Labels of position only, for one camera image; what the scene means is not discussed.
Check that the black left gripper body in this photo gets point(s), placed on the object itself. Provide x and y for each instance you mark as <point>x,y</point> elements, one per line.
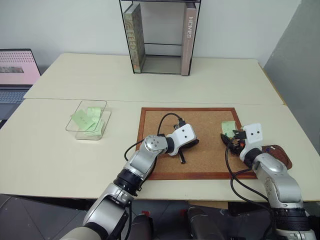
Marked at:
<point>188,145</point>

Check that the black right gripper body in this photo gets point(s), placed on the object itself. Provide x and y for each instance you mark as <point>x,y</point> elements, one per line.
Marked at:
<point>237,140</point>

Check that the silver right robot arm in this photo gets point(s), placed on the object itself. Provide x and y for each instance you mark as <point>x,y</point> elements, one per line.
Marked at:
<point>280,180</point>

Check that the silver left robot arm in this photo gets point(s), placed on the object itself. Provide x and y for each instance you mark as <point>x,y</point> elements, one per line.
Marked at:
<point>146,160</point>

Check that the green sticky note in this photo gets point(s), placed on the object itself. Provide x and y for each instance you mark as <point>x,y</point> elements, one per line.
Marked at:
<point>94,112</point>
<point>96,130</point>
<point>81,120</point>
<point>227,127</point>

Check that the brown leather tray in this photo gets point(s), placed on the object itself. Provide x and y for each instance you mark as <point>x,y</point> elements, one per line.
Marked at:
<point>282,156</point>

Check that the clear plastic box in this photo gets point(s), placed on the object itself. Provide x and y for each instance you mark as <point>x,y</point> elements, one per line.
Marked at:
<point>105,125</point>

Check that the white pushpin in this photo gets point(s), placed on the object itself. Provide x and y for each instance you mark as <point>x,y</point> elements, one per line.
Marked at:
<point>274,147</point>

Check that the grey partition panel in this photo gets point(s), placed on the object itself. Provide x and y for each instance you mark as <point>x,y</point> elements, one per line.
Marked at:
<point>297,75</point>

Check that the beige HOMES book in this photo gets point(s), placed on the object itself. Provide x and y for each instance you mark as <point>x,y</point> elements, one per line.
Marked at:
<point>188,37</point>

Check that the patterned green book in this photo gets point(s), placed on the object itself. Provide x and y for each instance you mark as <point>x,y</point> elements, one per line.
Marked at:
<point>133,37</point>

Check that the laptop with pink screen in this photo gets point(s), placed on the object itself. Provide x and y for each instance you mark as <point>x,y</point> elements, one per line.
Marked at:
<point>15,75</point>

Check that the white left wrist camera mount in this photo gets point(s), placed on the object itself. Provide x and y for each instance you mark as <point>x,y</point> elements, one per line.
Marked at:
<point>183,135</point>

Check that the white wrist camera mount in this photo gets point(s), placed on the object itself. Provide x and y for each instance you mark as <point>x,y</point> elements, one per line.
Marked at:
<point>253,136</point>
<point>183,135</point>

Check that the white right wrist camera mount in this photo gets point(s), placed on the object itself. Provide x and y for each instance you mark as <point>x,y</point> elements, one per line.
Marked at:
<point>253,136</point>

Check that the cork board with wooden frame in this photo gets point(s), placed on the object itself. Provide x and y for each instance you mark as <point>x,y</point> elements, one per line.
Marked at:
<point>205,162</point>

